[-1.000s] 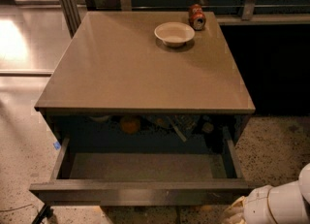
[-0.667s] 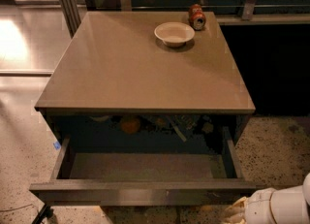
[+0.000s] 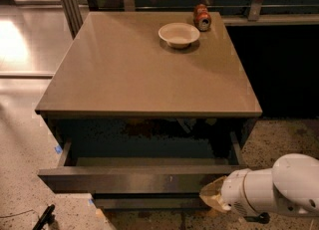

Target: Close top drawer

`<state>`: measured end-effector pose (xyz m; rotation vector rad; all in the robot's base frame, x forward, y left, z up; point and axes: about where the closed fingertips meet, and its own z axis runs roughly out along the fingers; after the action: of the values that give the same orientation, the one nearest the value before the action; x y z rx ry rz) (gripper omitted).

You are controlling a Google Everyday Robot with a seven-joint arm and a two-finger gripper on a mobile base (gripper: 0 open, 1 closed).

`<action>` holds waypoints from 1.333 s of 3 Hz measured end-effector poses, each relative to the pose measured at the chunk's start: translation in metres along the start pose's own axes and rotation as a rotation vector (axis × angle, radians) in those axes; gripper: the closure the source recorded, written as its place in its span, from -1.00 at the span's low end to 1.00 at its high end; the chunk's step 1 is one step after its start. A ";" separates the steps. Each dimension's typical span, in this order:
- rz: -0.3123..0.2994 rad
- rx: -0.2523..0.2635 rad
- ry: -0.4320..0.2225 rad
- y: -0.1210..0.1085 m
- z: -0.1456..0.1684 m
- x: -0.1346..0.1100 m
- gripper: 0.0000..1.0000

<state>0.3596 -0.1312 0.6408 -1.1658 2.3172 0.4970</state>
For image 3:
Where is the grey drawer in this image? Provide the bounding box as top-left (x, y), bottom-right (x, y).
top-left (38, 133), bottom-right (246, 194)
top-left (93, 193), bottom-right (208, 210)

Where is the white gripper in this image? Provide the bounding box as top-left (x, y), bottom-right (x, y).
top-left (199, 168), bottom-right (253, 217)

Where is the grey bottom drawer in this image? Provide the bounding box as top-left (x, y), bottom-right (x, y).
top-left (93, 193), bottom-right (208, 210)

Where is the metal frame post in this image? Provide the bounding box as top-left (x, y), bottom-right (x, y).
top-left (60, 0), bottom-right (83, 38)

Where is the red soda can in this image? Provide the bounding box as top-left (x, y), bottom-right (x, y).
top-left (193, 4), bottom-right (211, 32)

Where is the blue tape piece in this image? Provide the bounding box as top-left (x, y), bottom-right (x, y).
top-left (55, 144), bottom-right (63, 154)

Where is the grey drawer cabinet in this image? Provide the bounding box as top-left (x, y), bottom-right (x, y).
top-left (35, 12), bottom-right (262, 157)

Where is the white bowl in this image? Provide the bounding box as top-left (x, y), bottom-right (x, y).
top-left (159, 23), bottom-right (200, 49)

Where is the grey top drawer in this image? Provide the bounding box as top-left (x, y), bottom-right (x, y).
top-left (38, 133), bottom-right (246, 194)

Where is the metal counter shelf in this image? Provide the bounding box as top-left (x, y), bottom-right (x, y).
top-left (222, 14), bottom-right (319, 26)

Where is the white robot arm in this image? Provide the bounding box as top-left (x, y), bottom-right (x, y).
top-left (199, 153), bottom-right (319, 224)

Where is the black cable on floor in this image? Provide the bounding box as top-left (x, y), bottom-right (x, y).
top-left (0, 203), bottom-right (57, 230)

